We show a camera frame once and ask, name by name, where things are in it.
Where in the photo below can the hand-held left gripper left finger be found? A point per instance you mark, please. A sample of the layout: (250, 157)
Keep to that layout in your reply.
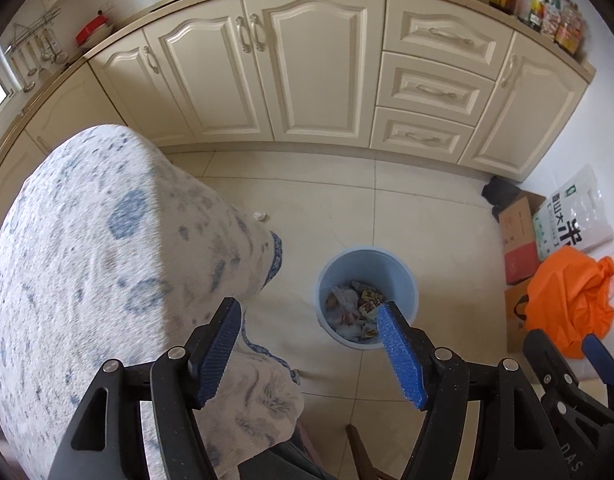
(219, 355)

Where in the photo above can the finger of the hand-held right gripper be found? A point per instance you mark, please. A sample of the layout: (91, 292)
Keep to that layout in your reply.
(544, 355)
(601, 357)

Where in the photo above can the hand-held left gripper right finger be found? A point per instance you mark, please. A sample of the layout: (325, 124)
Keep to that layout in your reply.
(399, 355)

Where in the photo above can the clear plastic bag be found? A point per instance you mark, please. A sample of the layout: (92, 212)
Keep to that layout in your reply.
(347, 305)

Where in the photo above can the blue trash bin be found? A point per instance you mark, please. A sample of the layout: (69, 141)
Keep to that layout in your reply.
(332, 270)

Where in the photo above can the orange logo cardboard box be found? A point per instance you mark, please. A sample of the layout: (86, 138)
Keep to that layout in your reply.
(517, 315)

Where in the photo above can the brown snack wrapper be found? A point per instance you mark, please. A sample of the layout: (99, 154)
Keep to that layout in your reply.
(369, 302)

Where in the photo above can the orange plastic bag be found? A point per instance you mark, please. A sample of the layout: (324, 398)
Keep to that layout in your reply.
(572, 300)

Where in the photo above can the brown wooden chair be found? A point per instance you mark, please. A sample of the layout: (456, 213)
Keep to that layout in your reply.
(359, 452)

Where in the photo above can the brown cardboard box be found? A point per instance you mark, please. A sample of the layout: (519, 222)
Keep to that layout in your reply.
(519, 240)

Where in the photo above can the white rice bag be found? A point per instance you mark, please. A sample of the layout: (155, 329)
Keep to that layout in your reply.
(572, 220)

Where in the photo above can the white paper scrap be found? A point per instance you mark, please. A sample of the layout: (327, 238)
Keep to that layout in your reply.
(259, 216)

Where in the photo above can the blue patterned white tablecloth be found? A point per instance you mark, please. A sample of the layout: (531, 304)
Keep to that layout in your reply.
(87, 260)

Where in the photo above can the black cloth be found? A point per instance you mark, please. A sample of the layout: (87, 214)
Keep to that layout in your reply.
(502, 195)

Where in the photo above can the cream kitchen cabinets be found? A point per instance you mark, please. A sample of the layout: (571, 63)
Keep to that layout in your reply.
(312, 60)

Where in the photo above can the row of condiment bottles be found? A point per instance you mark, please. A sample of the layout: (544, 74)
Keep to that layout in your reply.
(552, 15)

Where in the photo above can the red white bowl stack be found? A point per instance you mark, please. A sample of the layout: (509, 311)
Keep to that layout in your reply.
(93, 30)

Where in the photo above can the hanging kitchen utensil rack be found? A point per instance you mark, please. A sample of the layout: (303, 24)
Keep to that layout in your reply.
(34, 55)

